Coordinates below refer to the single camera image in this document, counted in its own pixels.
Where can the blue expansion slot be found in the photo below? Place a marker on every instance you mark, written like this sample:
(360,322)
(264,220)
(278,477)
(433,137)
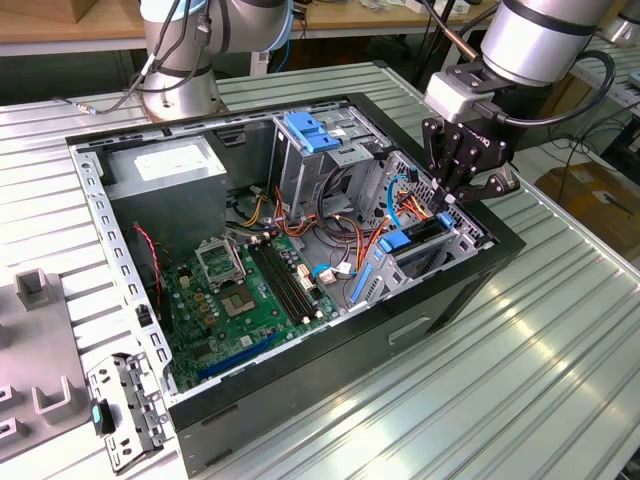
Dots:
(240,356)

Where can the black open PC case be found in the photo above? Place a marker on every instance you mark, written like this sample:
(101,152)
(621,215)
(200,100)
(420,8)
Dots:
(300,380)

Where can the grey rear slot bracket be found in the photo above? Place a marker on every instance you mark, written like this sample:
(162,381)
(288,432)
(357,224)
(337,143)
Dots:
(135,415)

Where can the green motherboard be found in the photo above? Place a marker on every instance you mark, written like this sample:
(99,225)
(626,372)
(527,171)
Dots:
(270,327)

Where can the grey power supply unit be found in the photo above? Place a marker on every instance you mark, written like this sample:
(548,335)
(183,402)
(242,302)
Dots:
(165,210)

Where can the black case fan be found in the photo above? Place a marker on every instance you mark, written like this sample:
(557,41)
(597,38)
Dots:
(145,272)

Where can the grey optical drive cage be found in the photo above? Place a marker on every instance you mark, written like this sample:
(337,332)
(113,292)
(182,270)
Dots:
(300,180)

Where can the black case latch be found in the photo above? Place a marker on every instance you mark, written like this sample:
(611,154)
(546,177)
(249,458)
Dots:
(144,316)

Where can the grey parts rack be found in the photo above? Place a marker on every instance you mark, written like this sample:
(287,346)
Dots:
(40,340)

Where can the black stand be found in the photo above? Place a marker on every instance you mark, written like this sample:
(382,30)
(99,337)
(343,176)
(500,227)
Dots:
(425,65)

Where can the black RAM slot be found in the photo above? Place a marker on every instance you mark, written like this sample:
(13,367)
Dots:
(297,276)
(291,279)
(277,283)
(284,281)

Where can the blue plastic drive latch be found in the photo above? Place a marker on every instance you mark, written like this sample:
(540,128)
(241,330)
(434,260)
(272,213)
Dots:
(310,132)

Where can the long wooden desk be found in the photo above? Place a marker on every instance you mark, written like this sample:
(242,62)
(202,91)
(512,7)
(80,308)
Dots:
(350,17)

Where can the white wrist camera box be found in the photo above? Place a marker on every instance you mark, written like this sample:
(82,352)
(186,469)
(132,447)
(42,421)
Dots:
(450,97)

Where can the grey metal disk bay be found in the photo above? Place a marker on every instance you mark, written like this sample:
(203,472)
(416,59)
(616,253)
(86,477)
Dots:
(450,260)

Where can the CPU socket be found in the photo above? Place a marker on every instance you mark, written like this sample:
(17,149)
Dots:
(237,302)

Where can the black clip with teal stripe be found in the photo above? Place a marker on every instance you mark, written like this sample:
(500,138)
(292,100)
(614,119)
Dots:
(105,420)

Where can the brown cardboard box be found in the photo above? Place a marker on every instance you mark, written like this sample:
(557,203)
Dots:
(590,195)

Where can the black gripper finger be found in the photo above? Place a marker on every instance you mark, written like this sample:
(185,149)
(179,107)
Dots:
(442,155)
(492,185)

